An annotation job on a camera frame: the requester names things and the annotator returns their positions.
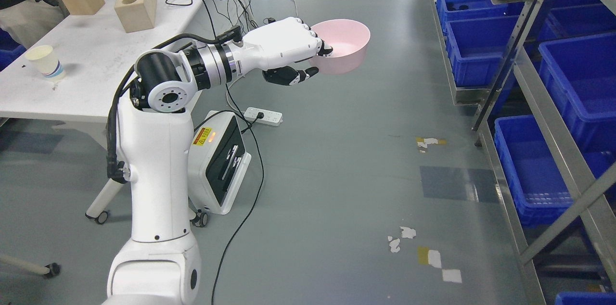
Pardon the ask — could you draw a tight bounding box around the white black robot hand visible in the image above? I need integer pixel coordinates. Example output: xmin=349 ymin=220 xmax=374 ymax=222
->
xmin=228 ymin=16 xmax=333 ymax=86

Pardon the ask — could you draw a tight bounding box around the pink plastic bowl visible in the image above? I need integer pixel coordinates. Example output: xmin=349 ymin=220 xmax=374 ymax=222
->
xmin=309 ymin=19 xmax=371 ymax=75

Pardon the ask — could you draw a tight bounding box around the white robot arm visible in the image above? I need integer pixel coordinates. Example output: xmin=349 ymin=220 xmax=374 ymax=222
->
xmin=105 ymin=34 xmax=262 ymax=305

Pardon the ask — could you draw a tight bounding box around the steel shelf rack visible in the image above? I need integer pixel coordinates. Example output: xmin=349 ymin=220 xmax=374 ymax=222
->
xmin=433 ymin=0 xmax=616 ymax=305

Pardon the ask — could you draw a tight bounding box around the white power strip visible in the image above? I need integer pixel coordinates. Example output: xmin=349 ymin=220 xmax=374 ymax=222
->
xmin=244 ymin=107 xmax=283 ymax=126

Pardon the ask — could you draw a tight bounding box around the white grey equipment box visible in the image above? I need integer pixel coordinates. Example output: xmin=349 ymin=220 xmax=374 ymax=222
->
xmin=188 ymin=111 xmax=252 ymax=215

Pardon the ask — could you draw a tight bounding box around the white work table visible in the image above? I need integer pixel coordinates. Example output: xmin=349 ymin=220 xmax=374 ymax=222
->
xmin=0 ymin=0 xmax=236 ymax=225

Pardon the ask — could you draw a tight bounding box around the wooden block with hole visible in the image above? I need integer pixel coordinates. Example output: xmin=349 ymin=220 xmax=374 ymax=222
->
xmin=114 ymin=0 xmax=157 ymax=33

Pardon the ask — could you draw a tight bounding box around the paper cup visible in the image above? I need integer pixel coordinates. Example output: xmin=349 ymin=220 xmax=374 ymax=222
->
xmin=24 ymin=45 xmax=66 ymax=81

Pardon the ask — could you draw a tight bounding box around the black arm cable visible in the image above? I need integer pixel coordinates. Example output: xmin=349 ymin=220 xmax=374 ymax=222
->
xmin=106 ymin=26 xmax=242 ymax=184

